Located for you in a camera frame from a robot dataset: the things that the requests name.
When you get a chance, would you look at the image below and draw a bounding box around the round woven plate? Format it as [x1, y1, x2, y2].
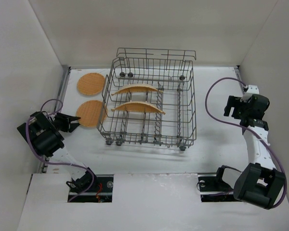
[76, 100, 108, 128]
[77, 73, 105, 96]

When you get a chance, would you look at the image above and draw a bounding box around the grey wire dish rack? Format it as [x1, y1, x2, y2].
[97, 48, 197, 151]

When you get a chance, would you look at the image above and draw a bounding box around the far round woven plate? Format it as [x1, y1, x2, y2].
[77, 73, 105, 96]

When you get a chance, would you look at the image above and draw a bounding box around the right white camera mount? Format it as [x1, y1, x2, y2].
[240, 85, 259, 102]

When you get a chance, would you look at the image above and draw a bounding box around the fish-shaped woven plate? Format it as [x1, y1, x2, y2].
[111, 84, 163, 96]
[111, 101, 166, 115]

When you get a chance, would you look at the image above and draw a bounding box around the near round woven plate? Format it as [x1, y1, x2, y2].
[76, 100, 108, 128]

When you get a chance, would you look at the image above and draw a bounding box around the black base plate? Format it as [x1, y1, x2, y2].
[67, 175, 114, 203]
[196, 176, 238, 203]

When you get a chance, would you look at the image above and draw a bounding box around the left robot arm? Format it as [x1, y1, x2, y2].
[17, 112, 98, 193]

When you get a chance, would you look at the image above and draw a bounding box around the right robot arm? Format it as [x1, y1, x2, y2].
[224, 94, 286, 209]

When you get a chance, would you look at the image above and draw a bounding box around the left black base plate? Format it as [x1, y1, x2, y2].
[67, 175, 114, 203]

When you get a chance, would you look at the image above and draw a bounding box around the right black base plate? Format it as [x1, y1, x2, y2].
[196, 176, 238, 203]

